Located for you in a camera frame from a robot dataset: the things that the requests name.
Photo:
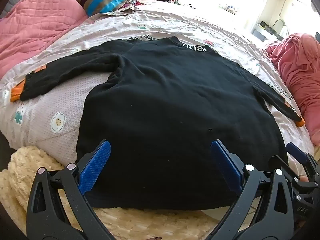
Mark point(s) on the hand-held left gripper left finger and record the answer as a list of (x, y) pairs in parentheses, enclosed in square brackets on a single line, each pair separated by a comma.
[(96, 166)]

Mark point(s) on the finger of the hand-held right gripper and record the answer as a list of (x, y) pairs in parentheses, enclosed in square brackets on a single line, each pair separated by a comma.
[(297, 153)]

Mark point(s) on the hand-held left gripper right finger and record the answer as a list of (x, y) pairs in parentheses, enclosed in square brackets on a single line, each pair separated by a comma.
[(225, 166)]

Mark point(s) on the black sweater with orange cuffs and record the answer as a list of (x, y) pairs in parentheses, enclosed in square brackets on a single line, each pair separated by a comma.
[(162, 105)]

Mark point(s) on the person's right hand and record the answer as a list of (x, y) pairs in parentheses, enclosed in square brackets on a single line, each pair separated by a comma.
[(303, 178)]

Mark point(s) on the cream fluffy blanket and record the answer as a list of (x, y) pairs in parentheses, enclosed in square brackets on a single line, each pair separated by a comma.
[(20, 162)]

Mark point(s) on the pink crumpled blanket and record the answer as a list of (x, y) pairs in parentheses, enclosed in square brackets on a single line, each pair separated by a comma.
[(300, 67)]

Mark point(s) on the white desk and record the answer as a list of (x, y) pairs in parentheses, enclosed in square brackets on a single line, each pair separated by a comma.
[(262, 31)]

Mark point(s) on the pink quilted pillow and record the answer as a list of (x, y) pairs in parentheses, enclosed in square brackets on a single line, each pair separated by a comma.
[(37, 25)]

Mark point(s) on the printed pink bed sheet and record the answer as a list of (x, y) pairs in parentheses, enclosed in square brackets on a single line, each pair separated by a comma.
[(162, 22)]

